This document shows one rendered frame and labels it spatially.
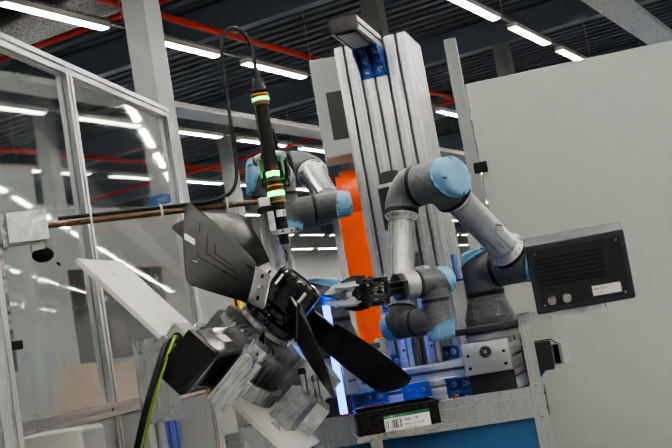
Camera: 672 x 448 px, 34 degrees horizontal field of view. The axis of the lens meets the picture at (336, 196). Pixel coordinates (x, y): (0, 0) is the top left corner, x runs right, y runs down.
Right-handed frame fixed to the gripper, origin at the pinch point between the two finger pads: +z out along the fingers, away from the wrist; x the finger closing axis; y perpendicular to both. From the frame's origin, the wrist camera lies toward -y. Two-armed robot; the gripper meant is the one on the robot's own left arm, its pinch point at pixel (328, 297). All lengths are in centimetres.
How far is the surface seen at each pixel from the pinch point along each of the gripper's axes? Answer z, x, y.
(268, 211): 14.8, -23.8, 3.1
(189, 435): 7, 47, -114
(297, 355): 13.3, 12.4, 6.3
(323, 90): -173, -101, -350
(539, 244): -55, -6, 17
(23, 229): 74, -26, 2
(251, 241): 17.8, -16.9, -3.4
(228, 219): 20.4, -23.3, -11.2
